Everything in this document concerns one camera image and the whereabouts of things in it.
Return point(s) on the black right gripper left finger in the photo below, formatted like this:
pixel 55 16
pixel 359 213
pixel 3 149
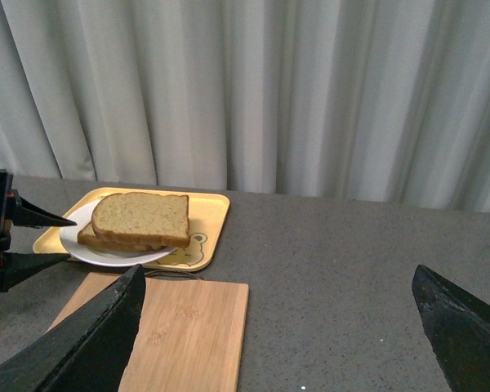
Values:
pixel 87 351

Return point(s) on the bread slice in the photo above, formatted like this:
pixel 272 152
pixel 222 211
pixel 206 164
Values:
pixel 139 218
pixel 87 237

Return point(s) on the bamboo cutting board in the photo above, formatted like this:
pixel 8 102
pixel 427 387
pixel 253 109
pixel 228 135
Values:
pixel 190 337

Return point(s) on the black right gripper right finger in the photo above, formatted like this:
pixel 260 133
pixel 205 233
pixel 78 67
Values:
pixel 457 325

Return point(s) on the yellow bear tray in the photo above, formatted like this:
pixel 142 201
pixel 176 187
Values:
pixel 207 213

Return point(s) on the metal board handle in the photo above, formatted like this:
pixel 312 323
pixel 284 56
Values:
pixel 161 274

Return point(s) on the white round plate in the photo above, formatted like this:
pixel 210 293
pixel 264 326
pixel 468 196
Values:
pixel 102 257

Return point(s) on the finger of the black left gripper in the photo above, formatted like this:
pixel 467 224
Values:
pixel 25 214
pixel 20 267

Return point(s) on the grey curtain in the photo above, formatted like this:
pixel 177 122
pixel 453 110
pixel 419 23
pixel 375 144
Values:
pixel 384 101

